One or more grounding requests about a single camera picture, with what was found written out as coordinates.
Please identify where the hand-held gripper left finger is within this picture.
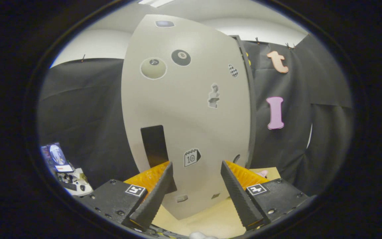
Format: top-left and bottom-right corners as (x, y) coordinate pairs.
(77, 161), (173, 232)

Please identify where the black backdrop cloth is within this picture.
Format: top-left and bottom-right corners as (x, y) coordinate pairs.
(38, 33), (354, 197)

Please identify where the black door handle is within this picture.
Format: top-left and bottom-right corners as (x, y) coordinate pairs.
(140, 125), (178, 194)

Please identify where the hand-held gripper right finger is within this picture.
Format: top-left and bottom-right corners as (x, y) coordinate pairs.
(221, 160), (317, 232)

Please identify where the long ceiling light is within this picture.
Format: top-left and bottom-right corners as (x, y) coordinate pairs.
(138, 0), (175, 8)

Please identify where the computer monitor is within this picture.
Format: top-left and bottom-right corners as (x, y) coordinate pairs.
(40, 142), (69, 167)

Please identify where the grey shoe cabinet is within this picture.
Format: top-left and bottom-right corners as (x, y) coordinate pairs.
(229, 35), (257, 170)

